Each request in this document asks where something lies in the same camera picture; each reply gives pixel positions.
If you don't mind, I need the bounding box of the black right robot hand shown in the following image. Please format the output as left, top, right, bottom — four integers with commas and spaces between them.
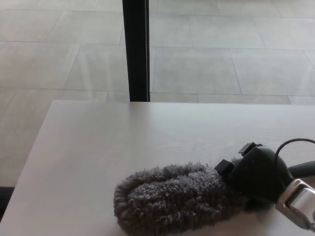
214, 142, 295, 205

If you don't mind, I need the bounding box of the grey fluffy microfibre duster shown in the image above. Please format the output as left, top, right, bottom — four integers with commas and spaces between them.
113, 157, 315, 236

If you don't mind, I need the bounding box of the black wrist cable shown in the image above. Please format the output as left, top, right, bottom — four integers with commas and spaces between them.
275, 138, 315, 158

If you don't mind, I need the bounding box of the black vertical window frame post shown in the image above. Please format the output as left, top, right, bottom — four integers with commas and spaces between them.
122, 0, 151, 102

